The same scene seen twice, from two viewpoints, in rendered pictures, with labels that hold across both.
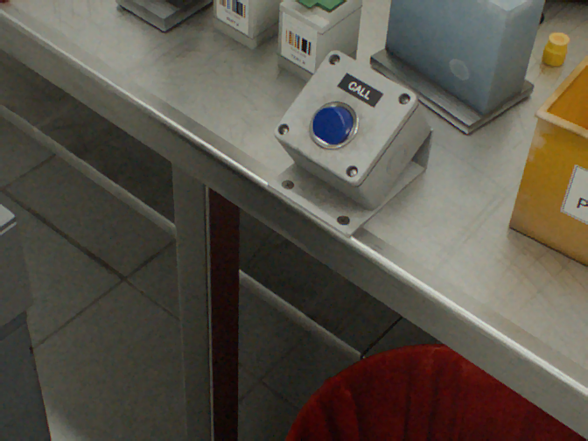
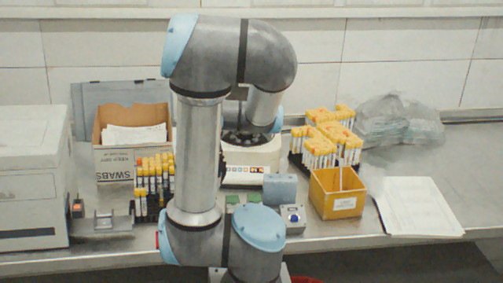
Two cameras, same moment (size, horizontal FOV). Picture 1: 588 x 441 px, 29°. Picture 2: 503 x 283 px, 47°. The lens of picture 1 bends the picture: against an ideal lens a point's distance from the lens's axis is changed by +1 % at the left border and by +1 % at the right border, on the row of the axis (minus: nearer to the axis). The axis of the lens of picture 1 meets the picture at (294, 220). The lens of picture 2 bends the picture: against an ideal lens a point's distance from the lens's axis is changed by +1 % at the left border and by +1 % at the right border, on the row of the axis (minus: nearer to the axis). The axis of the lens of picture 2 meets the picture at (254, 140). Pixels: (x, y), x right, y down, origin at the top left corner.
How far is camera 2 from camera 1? 118 cm
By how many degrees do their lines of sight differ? 42
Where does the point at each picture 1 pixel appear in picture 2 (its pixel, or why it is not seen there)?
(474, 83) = (291, 200)
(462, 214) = (313, 224)
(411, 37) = (270, 199)
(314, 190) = (290, 236)
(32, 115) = not seen: outside the picture
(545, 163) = (328, 203)
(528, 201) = (326, 212)
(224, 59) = not seen: hidden behind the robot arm
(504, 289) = (335, 230)
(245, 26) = not seen: hidden behind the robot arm
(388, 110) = (300, 209)
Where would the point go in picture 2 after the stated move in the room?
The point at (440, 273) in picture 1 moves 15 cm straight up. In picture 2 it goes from (325, 234) to (331, 191)
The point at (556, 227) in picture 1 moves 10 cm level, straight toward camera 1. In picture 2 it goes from (332, 215) to (353, 233)
